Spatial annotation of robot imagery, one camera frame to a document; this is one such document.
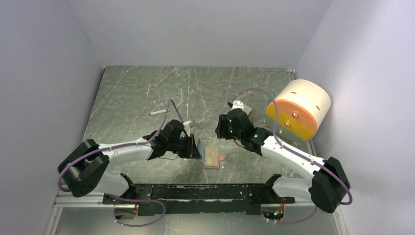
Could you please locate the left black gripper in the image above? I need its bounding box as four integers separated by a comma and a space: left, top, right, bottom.
167, 134, 202, 160

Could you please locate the brown leather card holder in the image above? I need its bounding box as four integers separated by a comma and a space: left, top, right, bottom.
200, 147, 227, 169

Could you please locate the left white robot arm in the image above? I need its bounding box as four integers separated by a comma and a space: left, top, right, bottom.
57, 119, 203, 204

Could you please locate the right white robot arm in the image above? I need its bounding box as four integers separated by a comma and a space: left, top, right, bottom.
215, 108, 352, 213

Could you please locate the wooden tray with cards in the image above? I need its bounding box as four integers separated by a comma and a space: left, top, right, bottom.
242, 103, 253, 118

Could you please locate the white pen stick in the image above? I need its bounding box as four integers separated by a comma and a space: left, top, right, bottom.
149, 109, 170, 116

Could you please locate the white orange yellow cylinder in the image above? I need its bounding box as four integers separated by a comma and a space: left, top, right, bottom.
265, 79, 331, 142

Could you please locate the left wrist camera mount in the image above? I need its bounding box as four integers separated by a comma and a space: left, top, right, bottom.
183, 120, 193, 136

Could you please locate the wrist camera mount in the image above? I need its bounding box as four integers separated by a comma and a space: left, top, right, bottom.
183, 120, 193, 136
228, 100, 245, 111

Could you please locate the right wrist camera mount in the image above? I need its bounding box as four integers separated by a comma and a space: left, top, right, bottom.
228, 100, 245, 111

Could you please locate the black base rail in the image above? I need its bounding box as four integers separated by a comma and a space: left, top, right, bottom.
102, 183, 295, 216

